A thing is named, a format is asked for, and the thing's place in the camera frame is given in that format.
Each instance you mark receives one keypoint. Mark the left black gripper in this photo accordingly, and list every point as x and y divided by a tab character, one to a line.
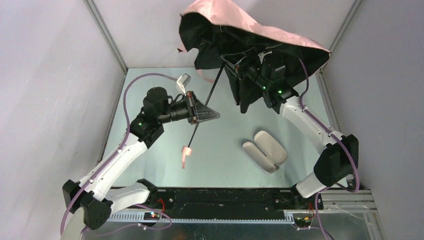
191	107

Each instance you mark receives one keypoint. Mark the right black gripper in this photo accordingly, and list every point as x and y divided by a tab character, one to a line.
236	64

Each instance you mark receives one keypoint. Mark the pink black folding umbrella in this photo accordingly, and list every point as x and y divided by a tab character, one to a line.
216	27

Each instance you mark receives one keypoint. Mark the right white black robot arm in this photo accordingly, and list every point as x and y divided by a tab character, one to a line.
266	75

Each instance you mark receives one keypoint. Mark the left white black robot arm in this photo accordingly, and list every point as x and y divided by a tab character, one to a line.
94	193

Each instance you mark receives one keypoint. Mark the open grey umbrella case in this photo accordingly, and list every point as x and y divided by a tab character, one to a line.
267	153

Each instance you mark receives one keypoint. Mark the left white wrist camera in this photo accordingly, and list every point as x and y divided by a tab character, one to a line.
182	82

